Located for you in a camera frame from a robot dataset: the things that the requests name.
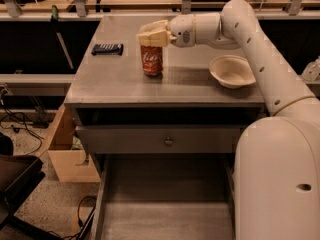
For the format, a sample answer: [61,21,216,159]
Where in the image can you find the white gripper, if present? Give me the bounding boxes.
[137,14,195,48]

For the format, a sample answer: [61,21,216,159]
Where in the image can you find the red coke can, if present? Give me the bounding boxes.
[141,45,163,76]

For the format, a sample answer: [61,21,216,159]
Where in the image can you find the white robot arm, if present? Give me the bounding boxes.
[138,0,320,240]

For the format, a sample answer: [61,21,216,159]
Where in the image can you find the grey metal drawer cabinet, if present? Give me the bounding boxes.
[64,14,265,168]

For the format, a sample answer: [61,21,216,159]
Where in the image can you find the grey top drawer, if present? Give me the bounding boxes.
[76,125,241,154]

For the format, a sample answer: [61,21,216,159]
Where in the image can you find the round drawer knob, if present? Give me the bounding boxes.
[164,137,174,147]

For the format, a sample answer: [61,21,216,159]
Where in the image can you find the open grey middle drawer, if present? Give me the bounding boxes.
[90,155,234,240]

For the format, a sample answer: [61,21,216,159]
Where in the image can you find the white paper bowl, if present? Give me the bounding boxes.
[209,55,256,89]

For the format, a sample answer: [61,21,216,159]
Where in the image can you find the cardboard box on floor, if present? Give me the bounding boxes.
[46,105,100,183]

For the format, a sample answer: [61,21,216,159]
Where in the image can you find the black chair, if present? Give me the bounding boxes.
[0,133,60,240]

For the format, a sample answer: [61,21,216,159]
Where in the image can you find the black floor cable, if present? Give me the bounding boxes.
[46,195,98,240]

